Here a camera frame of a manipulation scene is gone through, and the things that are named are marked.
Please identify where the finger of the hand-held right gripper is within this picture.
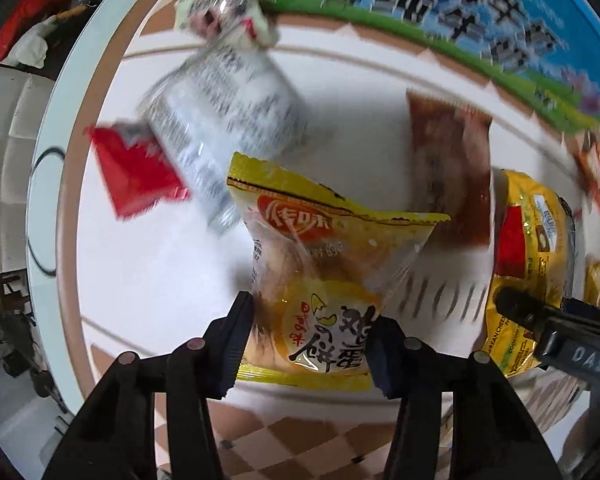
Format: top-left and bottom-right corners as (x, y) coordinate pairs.
(562, 297), (600, 329)
(495, 285), (556, 333)

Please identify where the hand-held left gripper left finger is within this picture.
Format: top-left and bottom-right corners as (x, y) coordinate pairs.
(42, 291), (254, 480)

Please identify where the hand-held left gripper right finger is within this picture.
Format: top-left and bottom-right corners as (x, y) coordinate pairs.
(366, 316), (565, 480)

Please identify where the yellow noodle packet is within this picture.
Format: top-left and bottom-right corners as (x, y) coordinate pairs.
(481, 169), (579, 380)

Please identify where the yellow egg cake packet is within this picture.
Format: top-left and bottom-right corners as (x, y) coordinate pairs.
(227, 152), (451, 392)

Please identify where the brown snack packet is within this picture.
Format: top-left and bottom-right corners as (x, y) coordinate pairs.
(405, 90), (494, 249)

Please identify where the red snack packet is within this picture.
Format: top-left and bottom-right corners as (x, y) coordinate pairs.
(87, 120), (191, 221)

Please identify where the silver snack packet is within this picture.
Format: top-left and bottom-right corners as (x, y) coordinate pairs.
(137, 42), (308, 236)

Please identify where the large cardboard box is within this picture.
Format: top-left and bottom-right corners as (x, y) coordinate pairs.
(195, 0), (600, 134)

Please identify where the white snack packet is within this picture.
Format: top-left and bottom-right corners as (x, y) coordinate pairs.
(175, 0), (279, 50)

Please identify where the small yellow packet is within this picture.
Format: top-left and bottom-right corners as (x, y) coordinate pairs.
(582, 257), (600, 307)

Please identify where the red and white packet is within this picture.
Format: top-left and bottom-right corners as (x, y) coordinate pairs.
(575, 132), (600, 217)

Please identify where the black tripod stand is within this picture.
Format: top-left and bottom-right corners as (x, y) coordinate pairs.
(0, 270), (67, 413)

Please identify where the white tufted chair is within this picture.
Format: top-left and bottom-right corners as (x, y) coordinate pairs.
(0, 62), (57, 282)

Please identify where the white cloth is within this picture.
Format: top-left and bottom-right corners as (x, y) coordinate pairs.
(2, 25), (49, 69)

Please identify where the red plastic bag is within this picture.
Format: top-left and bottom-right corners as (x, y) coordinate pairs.
(0, 0), (78, 63)

